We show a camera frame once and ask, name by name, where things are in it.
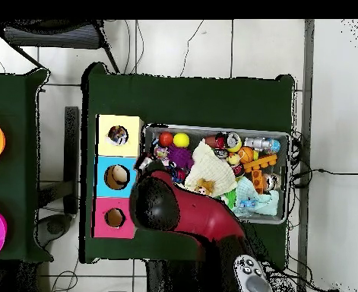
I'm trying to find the cloth with colourful print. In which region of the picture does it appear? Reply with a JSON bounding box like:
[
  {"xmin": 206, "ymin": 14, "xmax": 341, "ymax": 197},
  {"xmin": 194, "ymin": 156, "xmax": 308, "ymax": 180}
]
[{"xmin": 153, "ymin": 144, "xmax": 171, "ymax": 167}]

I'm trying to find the cloth with coloured dots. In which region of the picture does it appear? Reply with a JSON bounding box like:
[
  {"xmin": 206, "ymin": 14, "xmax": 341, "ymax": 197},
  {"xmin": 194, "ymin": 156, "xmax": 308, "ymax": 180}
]
[{"xmin": 106, "ymin": 125, "xmax": 130, "ymax": 146}]

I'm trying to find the silver mesh bin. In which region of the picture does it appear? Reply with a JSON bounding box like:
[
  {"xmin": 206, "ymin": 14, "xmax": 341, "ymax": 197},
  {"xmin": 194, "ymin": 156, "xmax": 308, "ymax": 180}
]
[{"xmin": 141, "ymin": 123, "xmax": 291, "ymax": 225}]

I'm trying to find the wooden box with three holes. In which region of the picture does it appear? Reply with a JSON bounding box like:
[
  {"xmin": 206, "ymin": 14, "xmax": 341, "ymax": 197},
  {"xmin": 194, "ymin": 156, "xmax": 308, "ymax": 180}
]
[{"xmin": 91, "ymin": 113, "xmax": 145, "ymax": 240}]

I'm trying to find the purple spiky ball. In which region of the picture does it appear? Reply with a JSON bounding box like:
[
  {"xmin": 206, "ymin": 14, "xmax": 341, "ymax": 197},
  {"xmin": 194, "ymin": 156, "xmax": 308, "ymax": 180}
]
[{"xmin": 167, "ymin": 144, "xmax": 195, "ymax": 170}]

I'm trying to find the yellow ball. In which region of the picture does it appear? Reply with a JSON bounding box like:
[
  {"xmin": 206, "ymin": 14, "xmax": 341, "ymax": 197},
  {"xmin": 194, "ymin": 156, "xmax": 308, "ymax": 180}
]
[{"xmin": 173, "ymin": 132, "xmax": 191, "ymax": 149}]

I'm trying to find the red ball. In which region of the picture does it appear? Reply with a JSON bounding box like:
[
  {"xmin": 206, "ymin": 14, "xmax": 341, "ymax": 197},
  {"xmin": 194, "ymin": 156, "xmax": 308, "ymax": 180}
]
[{"xmin": 158, "ymin": 131, "xmax": 174, "ymax": 148}]

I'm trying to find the cream waffle cloth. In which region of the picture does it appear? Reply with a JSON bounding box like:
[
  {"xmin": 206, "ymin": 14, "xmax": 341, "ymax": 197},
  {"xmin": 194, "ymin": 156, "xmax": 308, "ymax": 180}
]
[{"xmin": 183, "ymin": 140, "xmax": 239, "ymax": 198}]

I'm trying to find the brown monkey plush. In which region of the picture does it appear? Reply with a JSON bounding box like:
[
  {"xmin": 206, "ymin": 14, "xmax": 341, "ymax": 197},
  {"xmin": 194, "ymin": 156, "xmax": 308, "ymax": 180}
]
[{"xmin": 193, "ymin": 178, "xmax": 216, "ymax": 197}]

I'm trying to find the black soda can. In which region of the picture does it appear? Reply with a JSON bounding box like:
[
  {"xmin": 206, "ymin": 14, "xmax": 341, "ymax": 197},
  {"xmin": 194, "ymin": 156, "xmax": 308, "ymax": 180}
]
[{"xmin": 223, "ymin": 131, "xmax": 242, "ymax": 153}]

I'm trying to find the dark green table cloth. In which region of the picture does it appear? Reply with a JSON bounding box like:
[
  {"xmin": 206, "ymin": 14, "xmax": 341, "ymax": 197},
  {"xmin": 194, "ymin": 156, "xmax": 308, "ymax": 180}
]
[
  {"xmin": 0, "ymin": 68, "xmax": 53, "ymax": 263},
  {"xmin": 81, "ymin": 62, "xmax": 295, "ymax": 268}
]

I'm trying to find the orange toy basketball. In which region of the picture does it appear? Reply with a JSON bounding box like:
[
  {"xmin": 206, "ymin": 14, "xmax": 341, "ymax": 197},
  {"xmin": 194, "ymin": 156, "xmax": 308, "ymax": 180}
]
[{"xmin": 237, "ymin": 146, "xmax": 255, "ymax": 164}]

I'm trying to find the orange toy brick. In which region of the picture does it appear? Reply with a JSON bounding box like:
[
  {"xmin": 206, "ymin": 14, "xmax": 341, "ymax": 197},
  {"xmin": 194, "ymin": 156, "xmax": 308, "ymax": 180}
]
[{"xmin": 250, "ymin": 169, "xmax": 265, "ymax": 195}]

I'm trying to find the mint green cloth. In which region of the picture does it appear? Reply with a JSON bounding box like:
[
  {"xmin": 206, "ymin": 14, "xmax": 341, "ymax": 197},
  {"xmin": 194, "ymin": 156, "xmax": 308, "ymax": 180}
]
[{"xmin": 227, "ymin": 176, "xmax": 280, "ymax": 217}]

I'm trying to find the black panel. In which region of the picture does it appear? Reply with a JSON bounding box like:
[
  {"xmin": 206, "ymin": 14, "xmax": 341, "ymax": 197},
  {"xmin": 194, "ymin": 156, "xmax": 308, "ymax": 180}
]
[{"xmin": 63, "ymin": 106, "xmax": 80, "ymax": 214}]

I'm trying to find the black mesh chair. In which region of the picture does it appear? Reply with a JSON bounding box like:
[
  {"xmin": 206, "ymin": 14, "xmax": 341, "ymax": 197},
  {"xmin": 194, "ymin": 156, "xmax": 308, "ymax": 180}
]
[{"xmin": 0, "ymin": 19, "xmax": 121, "ymax": 75}]

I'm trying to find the black cable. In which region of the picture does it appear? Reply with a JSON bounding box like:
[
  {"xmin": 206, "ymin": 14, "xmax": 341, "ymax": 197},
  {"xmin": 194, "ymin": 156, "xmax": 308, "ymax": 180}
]
[{"xmin": 290, "ymin": 167, "xmax": 358, "ymax": 180}]

